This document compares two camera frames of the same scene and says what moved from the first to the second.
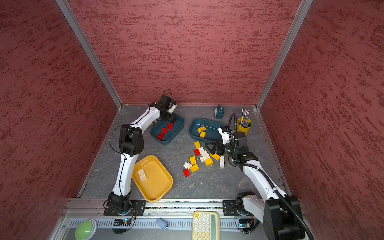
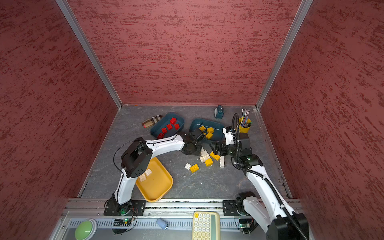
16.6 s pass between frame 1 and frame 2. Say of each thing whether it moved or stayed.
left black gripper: moved
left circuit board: stayed
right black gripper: stayed
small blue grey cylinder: stayed
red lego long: stayed
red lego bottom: moved
